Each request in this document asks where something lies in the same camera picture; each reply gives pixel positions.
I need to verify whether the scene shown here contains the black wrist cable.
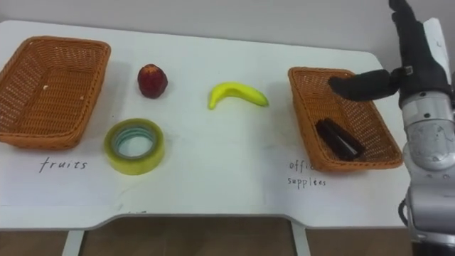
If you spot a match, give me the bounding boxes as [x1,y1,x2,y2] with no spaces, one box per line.
[397,198,409,227]

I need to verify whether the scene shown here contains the white desk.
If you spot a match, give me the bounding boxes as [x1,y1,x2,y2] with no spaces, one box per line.
[0,19,413,256]

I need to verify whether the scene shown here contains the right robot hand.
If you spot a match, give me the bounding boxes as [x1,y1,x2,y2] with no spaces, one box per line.
[327,0,454,109]

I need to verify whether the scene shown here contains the yellow banana soft toy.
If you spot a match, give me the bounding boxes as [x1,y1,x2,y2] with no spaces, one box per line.
[208,81,269,110]

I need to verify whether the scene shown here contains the black stapler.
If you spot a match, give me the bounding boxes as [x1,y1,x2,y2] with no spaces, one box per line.
[315,118,365,162]

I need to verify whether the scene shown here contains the yellow adhesive tape roll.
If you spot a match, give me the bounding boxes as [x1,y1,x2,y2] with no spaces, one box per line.
[103,117,166,176]

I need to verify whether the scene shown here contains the orange wicker basket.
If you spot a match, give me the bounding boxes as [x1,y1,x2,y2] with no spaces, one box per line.
[0,35,112,151]
[287,66,404,174]

